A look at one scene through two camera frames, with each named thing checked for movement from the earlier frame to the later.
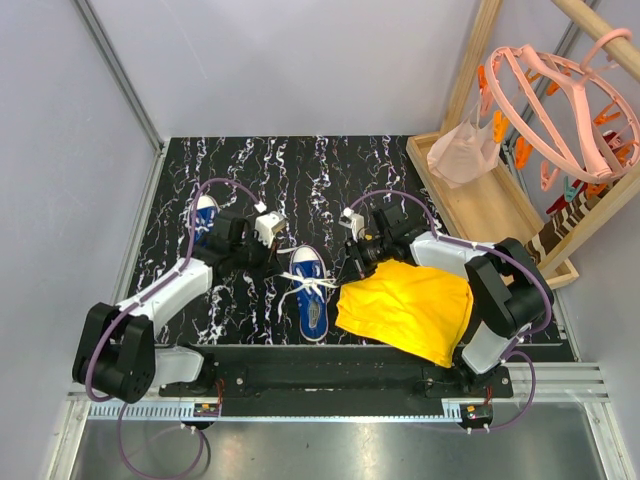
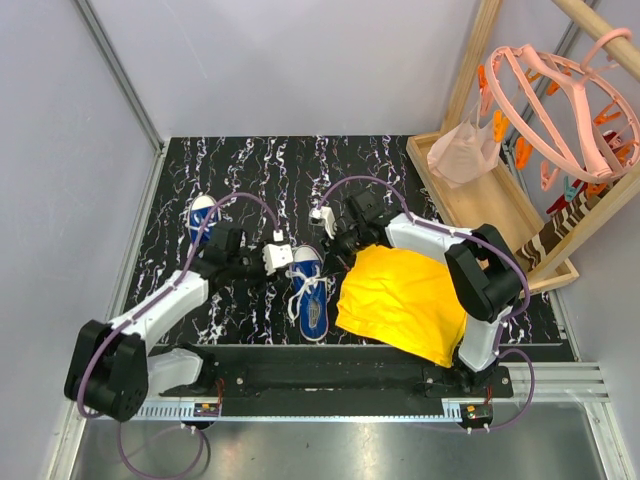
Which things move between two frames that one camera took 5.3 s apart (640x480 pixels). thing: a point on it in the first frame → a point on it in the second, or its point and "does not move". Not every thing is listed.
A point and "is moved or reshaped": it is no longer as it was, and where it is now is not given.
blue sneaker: x=310 y=286 does not move
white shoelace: x=308 y=284 is moved or reshaped
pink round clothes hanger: x=574 y=114 does not move
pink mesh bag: x=465 y=153 does not move
